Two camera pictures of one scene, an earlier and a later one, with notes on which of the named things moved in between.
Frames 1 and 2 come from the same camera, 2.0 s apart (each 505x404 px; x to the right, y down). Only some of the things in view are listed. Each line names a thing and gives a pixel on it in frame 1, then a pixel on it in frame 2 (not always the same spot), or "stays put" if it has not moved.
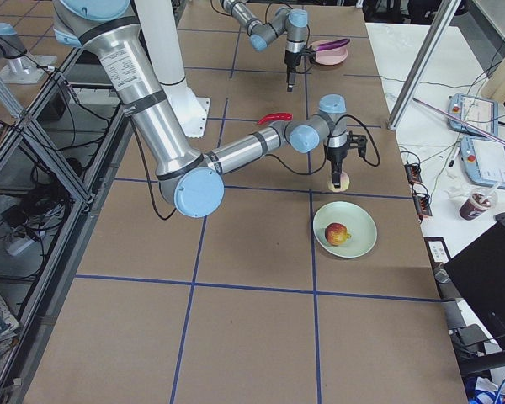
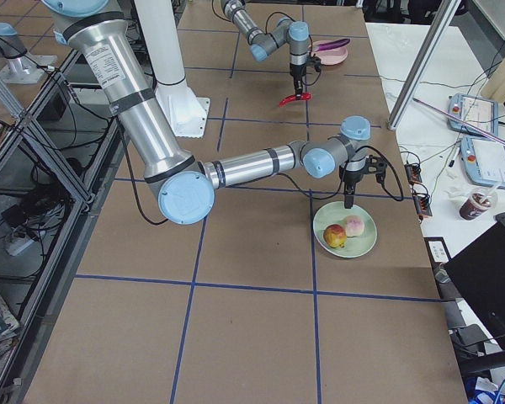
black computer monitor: (488, 279) stays put
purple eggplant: (333, 44) stays put
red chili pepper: (275, 117) to (306, 96)
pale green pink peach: (344, 183) to (354, 225)
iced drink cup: (477, 203) stays put
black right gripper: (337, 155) to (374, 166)
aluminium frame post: (445, 12) stays put
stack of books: (1, 331) stays put
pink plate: (330, 56) stays put
